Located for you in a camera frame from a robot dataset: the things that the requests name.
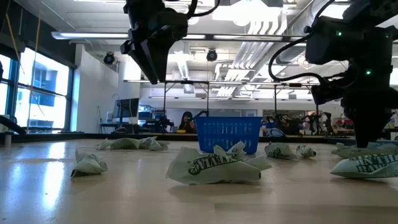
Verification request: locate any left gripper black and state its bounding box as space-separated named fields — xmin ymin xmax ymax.
xmin=120 ymin=0 xmax=170 ymax=85

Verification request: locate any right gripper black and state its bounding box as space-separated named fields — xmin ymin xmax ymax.
xmin=341 ymin=66 xmax=398 ymax=149

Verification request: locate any green stevia packet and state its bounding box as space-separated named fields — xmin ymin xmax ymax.
xmin=213 ymin=141 xmax=247 ymax=160
xmin=373 ymin=141 xmax=398 ymax=156
xmin=96 ymin=138 xmax=114 ymax=151
xmin=331 ymin=142 xmax=379 ymax=159
xmin=165 ymin=146 xmax=273 ymax=185
xmin=330 ymin=154 xmax=398 ymax=179
xmin=139 ymin=136 xmax=170 ymax=152
xmin=109 ymin=137 xmax=141 ymax=151
xmin=264 ymin=142 xmax=299 ymax=161
xmin=296 ymin=144 xmax=317 ymax=158
xmin=70 ymin=149 xmax=108 ymax=179

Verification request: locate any black computer monitor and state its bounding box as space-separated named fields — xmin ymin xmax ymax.
xmin=112 ymin=98 xmax=140 ymax=124

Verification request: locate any long ceiling light tube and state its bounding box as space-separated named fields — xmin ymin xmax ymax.
xmin=51 ymin=30 xmax=130 ymax=40

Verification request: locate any person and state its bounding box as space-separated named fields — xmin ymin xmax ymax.
xmin=177 ymin=111 xmax=197 ymax=134

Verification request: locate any blue background desk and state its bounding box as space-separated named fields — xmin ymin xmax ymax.
xmin=99 ymin=122 xmax=141 ymax=134

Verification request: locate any white blue-rimmed object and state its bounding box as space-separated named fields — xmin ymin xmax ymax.
xmin=266 ymin=128 xmax=285 ymax=138

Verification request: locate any blue plastic slotted basket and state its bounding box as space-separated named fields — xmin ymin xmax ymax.
xmin=195 ymin=116 xmax=264 ymax=156

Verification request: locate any large glass window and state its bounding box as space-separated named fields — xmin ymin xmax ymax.
xmin=0 ymin=46 xmax=74 ymax=133

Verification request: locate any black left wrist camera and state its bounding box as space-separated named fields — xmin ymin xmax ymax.
xmin=155 ymin=8 xmax=189 ymax=43

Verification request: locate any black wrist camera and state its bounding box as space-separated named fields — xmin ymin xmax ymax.
xmin=310 ymin=81 xmax=345 ymax=106
xmin=155 ymin=8 xmax=189 ymax=43

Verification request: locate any black background stand frame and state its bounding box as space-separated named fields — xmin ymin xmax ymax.
xmin=162 ymin=80 xmax=211 ymax=118

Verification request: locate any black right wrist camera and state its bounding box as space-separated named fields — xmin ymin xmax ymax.
xmin=310 ymin=81 xmax=345 ymax=106

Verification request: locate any black left camera cable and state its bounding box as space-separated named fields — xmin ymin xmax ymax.
xmin=185 ymin=0 xmax=221 ymax=19

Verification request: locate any black camera cable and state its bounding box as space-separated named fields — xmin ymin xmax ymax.
xmin=185 ymin=0 xmax=221 ymax=19
xmin=268 ymin=29 xmax=327 ymax=83

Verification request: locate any black right camera cable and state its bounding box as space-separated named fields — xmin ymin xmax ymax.
xmin=268 ymin=29 xmax=327 ymax=83

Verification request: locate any black aluminium table frame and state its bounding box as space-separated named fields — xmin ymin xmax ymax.
xmin=0 ymin=114 xmax=398 ymax=151

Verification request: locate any yellow power cable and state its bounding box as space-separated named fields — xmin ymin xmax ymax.
xmin=2 ymin=0 xmax=43 ymax=133

